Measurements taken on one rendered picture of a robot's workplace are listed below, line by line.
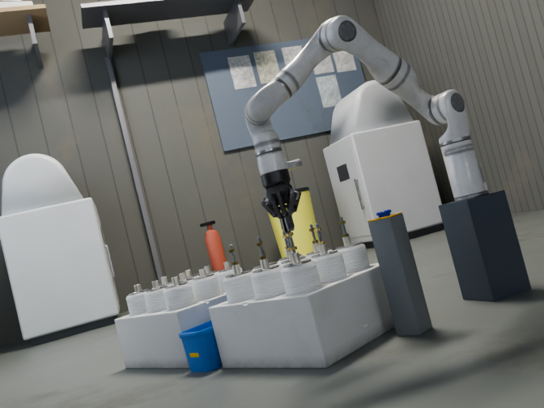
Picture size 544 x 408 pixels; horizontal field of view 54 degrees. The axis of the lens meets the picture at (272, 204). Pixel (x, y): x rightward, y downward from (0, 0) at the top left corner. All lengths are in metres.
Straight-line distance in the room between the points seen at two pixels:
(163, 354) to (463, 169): 1.11
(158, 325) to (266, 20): 3.91
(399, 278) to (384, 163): 3.04
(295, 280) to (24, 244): 2.69
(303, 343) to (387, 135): 3.28
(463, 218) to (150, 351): 1.09
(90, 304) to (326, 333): 2.61
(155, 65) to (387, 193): 2.26
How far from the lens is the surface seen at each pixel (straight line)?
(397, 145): 4.52
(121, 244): 4.56
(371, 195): 4.32
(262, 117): 1.40
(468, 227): 1.66
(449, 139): 1.69
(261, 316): 1.44
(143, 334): 1.91
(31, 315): 3.83
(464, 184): 1.69
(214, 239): 4.27
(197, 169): 4.70
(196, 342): 1.64
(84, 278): 3.79
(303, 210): 4.29
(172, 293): 1.78
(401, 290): 1.44
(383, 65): 1.58
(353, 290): 1.46
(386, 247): 1.44
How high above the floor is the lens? 0.36
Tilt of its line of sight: 3 degrees up
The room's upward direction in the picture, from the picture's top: 14 degrees counter-clockwise
